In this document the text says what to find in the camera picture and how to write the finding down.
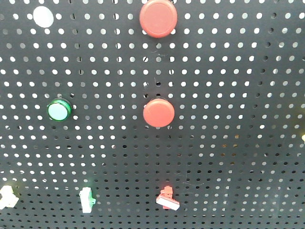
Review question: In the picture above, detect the red white rotary knob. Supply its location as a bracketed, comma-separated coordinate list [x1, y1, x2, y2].
[156, 186, 180, 210]

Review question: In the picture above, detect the green white rotary knob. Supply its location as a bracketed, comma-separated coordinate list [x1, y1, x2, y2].
[79, 187, 96, 214]

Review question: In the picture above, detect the yellow white rotary knob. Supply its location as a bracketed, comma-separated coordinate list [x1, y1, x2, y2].
[0, 185, 19, 210]

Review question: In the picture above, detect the lower red mushroom button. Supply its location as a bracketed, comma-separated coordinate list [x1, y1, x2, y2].
[143, 98, 175, 127]

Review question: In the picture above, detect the red mushroom button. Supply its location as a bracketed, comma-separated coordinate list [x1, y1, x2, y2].
[139, 0, 178, 38]
[143, 98, 175, 127]

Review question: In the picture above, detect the black perforated pegboard panel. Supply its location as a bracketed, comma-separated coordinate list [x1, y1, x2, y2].
[0, 0, 305, 229]

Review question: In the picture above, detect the green illuminated push button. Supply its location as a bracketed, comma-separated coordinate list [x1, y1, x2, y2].
[47, 98, 72, 122]

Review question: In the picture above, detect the upper red mushroom button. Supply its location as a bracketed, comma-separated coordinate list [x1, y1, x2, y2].
[139, 0, 178, 38]

